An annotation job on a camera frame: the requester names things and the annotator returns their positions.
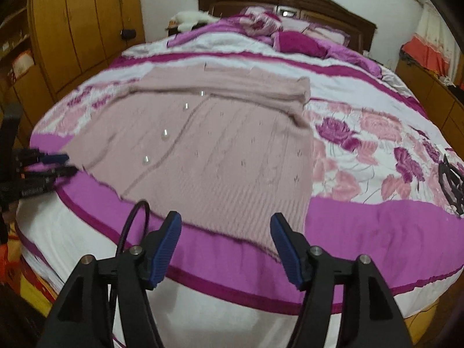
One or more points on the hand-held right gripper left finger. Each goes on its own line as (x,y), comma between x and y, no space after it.
(165,250)

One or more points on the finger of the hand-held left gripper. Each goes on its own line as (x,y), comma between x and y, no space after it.
(61,173)
(54,158)

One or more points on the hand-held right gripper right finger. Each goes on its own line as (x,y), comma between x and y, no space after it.
(288,253)

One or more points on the pink knitted cardigan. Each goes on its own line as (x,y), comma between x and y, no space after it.
(217,159)

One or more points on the floral purple bedspread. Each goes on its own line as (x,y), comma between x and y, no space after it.
(362,232)

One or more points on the orange printed box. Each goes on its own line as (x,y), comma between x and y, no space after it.
(32,282)

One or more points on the white plastic bag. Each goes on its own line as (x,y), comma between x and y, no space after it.
(23,63)

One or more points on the wooden wardrobe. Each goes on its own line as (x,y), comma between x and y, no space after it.
(72,25)

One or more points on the small black device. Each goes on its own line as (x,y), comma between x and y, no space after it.
(128,34)

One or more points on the dark wooden nightstand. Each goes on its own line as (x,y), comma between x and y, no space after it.
(173,31)

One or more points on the white plush toy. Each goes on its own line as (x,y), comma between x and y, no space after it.
(188,17)

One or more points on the rumpled pink quilt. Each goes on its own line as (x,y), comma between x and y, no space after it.
(297,41)

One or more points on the low wooden cabinet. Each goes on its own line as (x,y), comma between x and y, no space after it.
(417,76)

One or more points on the orange and cream curtain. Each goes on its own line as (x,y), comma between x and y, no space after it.
(431,50)

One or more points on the dark wooden headboard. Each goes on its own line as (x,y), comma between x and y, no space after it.
(326,3)

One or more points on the wooden bed frame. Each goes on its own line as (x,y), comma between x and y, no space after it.
(424,322)

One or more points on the black plastic frame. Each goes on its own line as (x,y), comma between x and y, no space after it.
(447,177)

